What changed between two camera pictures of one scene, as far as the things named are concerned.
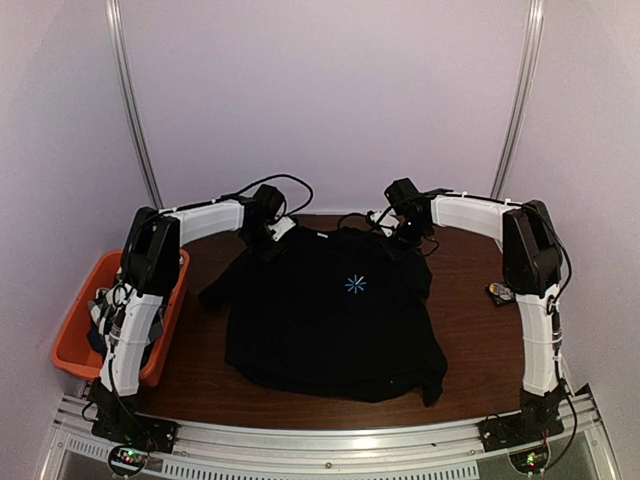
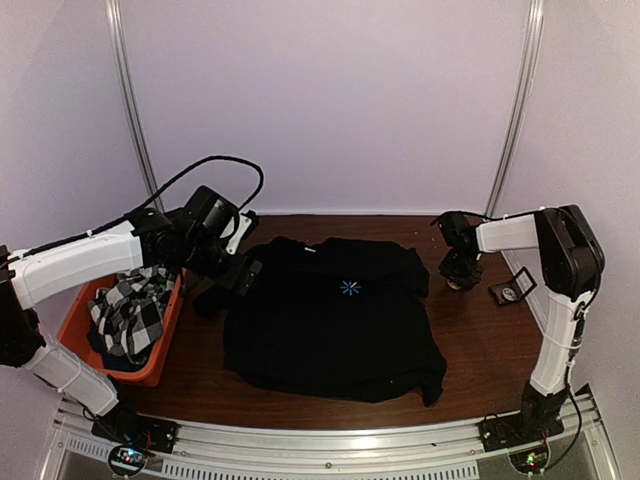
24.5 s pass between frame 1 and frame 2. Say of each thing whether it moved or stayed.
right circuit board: stayed
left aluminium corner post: stayed
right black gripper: moved
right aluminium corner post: stayed
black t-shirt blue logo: stayed
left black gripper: moved
